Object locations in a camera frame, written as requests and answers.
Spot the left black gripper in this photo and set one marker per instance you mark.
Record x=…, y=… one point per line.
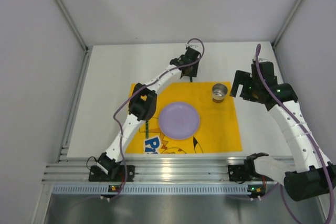
x=192, y=69

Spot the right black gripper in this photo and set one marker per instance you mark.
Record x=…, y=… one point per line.
x=243, y=83

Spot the small metal cup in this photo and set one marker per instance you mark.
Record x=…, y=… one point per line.
x=219, y=92

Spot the yellow Pikachu cloth placemat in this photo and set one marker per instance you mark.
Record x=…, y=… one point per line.
x=218, y=131

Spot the purple plastic plate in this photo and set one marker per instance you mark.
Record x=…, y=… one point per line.
x=179, y=120

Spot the fork with green handle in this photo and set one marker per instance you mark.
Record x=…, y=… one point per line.
x=147, y=129

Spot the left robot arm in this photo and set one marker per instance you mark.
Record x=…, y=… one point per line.
x=142, y=106

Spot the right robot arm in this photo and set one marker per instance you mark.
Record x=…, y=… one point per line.
x=312, y=174

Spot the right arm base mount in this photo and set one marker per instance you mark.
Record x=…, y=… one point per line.
x=242, y=173

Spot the left aluminium frame post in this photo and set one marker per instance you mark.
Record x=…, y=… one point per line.
x=70, y=22

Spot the aluminium frame post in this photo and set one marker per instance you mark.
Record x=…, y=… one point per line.
x=288, y=20
x=70, y=22

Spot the right aluminium frame post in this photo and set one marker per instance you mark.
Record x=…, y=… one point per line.
x=288, y=20

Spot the aluminium front rail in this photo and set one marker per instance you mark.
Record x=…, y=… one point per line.
x=150, y=169

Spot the grey slotted cable duct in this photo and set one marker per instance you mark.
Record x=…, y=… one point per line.
x=158, y=189

